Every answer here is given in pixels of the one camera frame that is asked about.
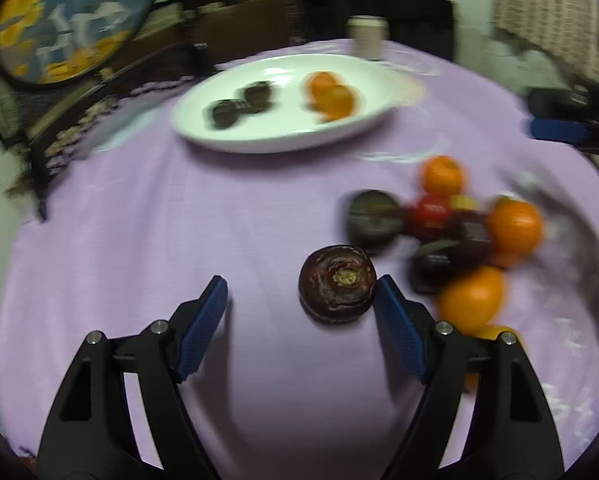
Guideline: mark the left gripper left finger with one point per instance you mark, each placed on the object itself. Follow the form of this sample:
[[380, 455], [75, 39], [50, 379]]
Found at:
[[118, 413]]

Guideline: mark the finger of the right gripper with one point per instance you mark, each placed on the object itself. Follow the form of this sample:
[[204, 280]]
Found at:
[[560, 131]]

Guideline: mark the yellow cherry tomato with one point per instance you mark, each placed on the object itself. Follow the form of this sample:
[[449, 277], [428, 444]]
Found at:
[[463, 203]]

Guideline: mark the dark red cherry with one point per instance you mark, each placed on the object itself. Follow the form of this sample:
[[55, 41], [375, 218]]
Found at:
[[464, 245]]

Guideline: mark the red cherry tomato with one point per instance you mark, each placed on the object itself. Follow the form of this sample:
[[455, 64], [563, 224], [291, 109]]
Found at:
[[430, 216]]

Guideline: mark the yellow orange kumquat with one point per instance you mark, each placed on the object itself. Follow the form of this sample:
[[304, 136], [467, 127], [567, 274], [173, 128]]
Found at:
[[488, 332]]

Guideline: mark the small orange kumquat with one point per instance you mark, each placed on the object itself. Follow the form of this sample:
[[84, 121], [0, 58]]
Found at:
[[317, 83]]

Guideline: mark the large dark water chestnut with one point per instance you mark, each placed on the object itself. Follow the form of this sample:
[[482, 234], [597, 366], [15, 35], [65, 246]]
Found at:
[[225, 113]]

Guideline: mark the checked curtain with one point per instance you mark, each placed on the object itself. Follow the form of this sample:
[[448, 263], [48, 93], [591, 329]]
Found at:
[[567, 30]]

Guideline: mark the white oval plate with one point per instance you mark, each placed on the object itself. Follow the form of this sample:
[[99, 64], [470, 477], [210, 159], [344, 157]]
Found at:
[[291, 124]]

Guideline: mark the white ceramic cup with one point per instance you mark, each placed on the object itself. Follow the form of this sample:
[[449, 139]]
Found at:
[[367, 34]]

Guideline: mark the purple tablecloth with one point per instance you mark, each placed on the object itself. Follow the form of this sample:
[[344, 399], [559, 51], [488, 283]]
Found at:
[[135, 230]]

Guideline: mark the black carved wooden stand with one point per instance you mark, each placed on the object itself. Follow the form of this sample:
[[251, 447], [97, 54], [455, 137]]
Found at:
[[45, 128]]

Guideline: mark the round deer painting screen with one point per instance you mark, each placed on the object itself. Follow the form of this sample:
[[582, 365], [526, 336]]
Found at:
[[49, 42]]

